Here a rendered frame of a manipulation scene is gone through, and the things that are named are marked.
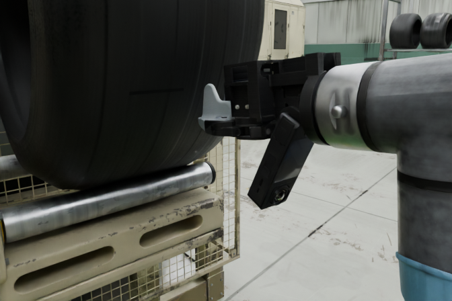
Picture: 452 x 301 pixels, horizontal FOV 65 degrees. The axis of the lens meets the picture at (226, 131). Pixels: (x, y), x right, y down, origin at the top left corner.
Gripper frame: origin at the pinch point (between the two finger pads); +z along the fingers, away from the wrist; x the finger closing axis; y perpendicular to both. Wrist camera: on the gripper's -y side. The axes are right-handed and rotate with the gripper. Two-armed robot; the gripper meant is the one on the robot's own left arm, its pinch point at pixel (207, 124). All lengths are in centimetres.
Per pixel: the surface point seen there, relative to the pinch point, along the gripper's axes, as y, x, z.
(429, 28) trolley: 62, -496, 162
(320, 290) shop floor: -95, -104, 62
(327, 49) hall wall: 105, -991, 660
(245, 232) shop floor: -87, -115, 127
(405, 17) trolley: 83, -501, 195
